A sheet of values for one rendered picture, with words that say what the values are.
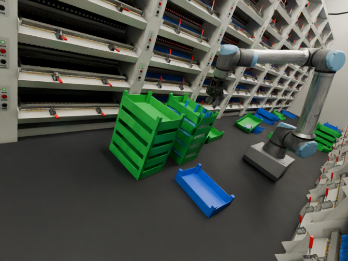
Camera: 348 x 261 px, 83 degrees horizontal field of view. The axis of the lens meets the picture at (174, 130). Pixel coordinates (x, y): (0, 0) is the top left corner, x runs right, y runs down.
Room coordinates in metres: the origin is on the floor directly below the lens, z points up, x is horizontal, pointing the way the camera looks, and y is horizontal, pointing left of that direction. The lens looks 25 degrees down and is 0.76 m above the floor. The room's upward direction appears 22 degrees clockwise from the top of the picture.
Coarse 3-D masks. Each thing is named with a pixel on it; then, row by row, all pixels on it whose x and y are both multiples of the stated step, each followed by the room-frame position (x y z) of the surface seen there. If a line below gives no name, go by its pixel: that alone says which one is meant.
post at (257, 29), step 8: (264, 0) 2.47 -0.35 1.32; (264, 8) 2.44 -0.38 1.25; (272, 8) 2.42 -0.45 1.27; (248, 24) 2.49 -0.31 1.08; (256, 24) 2.44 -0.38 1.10; (264, 24) 2.41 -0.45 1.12; (256, 32) 2.42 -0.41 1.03; (240, 40) 2.50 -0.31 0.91; (256, 40) 2.42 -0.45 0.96; (248, 48) 2.42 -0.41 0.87; (240, 72) 2.42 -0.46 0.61; (232, 88) 2.41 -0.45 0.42; (224, 104) 2.42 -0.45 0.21
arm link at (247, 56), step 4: (240, 52) 1.17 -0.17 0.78; (244, 52) 1.18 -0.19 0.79; (248, 52) 1.19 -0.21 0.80; (252, 52) 1.21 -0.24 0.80; (256, 52) 1.22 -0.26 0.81; (240, 56) 1.16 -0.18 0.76; (244, 56) 1.17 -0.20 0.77; (248, 56) 1.18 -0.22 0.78; (252, 56) 1.19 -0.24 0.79; (256, 56) 1.20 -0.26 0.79; (240, 60) 1.17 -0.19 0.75; (244, 60) 1.17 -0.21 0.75; (248, 60) 1.18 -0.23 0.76; (252, 60) 1.19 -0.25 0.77; (256, 60) 1.20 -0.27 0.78; (240, 64) 1.18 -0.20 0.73; (244, 64) 1.19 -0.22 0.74; (248, 64) 1.19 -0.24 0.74; (252, 64) 1.20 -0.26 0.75
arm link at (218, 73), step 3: (216, 69) 1.17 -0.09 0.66; (213, 72) 1.19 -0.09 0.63; (216, 72) 1.17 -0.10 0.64; (219, 72) 1.16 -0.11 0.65; (222, 72) 1.15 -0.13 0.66; (225, 72) 1.16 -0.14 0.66; (228, 72) 1.18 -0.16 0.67; (216, 75) 1.17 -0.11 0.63; (219, 75) 1.16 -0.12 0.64; (222, 75) 1.16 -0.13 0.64; (225, 75) 1.16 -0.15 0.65; (228, 75) 1.19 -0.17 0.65; (222, 78) 1.16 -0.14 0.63; (225, 78) 1.17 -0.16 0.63
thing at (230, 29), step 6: (234, 18) 2.25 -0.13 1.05; (228, 24) 1.91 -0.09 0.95; (240, 24) 2.39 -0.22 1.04; (228, 30) 1.96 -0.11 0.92; (234, 30) 2.01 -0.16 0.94; (246, 30) 2.48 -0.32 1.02; (240, 36) 2.15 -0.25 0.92; (246, 36) 2.27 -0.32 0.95; (246, 42) 2.31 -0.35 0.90; (252, 42) 2.38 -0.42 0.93
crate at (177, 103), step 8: (168, 96) 1.29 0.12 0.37; (176, 96) 1.36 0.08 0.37; (184, 96) 1.44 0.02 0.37; (168, 104) 1.28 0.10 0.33; (176, 104) 1.25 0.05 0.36; (184, 104) 1.42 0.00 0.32; (192, 104) 1.41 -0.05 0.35; (184, 112) 1.20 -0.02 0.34; (192, 112) 1.17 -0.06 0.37; (208, 112) 1.33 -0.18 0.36; (216, 112) 1.29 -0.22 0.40; (192, 120) 1.16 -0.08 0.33; (200, 120) 1.13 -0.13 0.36; (208, 120) 1.21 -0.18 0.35
